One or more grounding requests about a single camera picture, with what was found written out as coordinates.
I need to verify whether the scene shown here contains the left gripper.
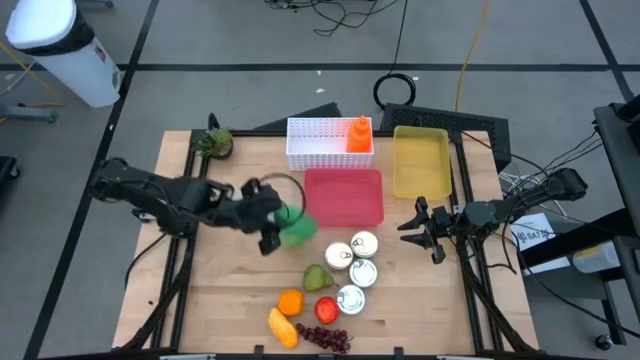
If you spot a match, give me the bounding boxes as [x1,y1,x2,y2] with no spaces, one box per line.
[233,177,285,257]

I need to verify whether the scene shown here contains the white paper label sheet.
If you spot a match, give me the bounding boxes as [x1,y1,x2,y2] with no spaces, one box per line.
[509,211,558,252]

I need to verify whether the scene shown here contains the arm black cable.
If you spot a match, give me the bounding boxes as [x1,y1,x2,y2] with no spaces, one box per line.
[449,232,519,276]
[258,172,308,217]

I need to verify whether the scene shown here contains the yellow plastic tray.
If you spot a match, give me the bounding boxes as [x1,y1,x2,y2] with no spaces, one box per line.
[391,124,454,201]

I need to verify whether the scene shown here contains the orange fruit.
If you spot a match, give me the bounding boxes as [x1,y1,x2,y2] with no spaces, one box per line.
[276,288,306,318]

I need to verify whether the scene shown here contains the potted succulent plant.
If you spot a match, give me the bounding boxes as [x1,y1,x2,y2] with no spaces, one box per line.
[191,126,235,162]

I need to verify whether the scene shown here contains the pink plastic tray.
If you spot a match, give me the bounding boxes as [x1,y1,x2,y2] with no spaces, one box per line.
[303,167,386,229]

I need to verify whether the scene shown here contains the yellow floor cable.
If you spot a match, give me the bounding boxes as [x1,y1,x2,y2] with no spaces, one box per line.
[454,0,494,113]

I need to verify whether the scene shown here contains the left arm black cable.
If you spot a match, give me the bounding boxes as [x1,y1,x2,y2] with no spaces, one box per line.
[258,172,308,217]

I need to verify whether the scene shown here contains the orange plastic bottle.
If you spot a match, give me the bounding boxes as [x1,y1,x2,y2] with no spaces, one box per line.
[345,114,374,155]

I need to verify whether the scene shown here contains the black table frame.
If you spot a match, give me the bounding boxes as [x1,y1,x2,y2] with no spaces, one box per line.
[112,127,541,360]

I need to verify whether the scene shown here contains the white perforated basket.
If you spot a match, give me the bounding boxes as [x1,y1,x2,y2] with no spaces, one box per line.
[284,116,375,172]

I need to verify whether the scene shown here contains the black equipment cart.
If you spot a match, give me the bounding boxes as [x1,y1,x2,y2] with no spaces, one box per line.
[518,101,640,351]

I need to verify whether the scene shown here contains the black coiled cable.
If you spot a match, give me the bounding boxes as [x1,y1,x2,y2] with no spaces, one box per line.
[372,0,418,111]

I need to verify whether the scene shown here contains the green pear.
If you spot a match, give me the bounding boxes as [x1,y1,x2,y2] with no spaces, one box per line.
[302,263,336,293]

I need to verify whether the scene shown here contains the black power cable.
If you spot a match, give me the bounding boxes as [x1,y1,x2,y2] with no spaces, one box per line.
[514,244,640,342]
[123,232,169,290]

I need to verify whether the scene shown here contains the yellow hanging cable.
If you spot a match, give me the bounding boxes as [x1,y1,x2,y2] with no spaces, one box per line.
[0,42,67,109]

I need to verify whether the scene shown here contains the black flat panel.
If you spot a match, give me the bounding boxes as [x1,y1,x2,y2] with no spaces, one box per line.
[253,101,344,133]

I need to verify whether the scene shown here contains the white container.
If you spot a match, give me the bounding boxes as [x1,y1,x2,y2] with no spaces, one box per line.
[571,240,622,274]

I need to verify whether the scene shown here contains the white trash bin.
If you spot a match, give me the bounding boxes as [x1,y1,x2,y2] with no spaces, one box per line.
[4,0,123,109]

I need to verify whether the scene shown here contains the silver pull-tab tin can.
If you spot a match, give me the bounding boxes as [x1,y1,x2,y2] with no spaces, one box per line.
[335,283,367,316]
[324,241,355,272]
[347,257,379,289]
[349,229,380,260]

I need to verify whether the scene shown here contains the green plastic bottle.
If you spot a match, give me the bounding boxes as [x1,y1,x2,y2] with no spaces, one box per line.
[273,202,320,249]

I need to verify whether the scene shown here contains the red grape bunch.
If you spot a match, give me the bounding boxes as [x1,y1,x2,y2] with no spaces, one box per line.
[295,322,353,356]

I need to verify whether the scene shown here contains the yellow mango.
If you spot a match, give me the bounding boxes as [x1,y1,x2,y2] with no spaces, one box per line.
[267,306,301,350]

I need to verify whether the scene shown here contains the tangled black floor cables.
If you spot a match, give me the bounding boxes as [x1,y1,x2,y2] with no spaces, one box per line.
[263,0,402,38]

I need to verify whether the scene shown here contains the black perforated panel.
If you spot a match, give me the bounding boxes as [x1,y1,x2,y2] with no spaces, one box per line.
[379,102,513,172]

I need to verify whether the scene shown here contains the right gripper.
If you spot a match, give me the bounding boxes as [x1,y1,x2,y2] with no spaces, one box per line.
[397,196,471,265]

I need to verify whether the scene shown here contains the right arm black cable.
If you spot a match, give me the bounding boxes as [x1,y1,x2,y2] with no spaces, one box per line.
[449,232,519,276]

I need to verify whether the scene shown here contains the grey stand leg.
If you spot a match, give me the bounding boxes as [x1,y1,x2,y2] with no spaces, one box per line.
[0,101,58,125]

